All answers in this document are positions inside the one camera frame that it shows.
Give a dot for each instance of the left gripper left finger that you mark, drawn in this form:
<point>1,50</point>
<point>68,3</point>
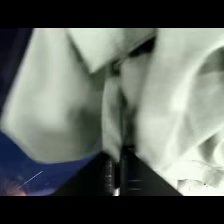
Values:
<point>96,180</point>

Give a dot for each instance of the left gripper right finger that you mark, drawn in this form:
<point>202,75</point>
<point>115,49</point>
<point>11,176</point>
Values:
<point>143,181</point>

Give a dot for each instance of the white shirt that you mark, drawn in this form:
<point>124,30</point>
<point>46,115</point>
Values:
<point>60,110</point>

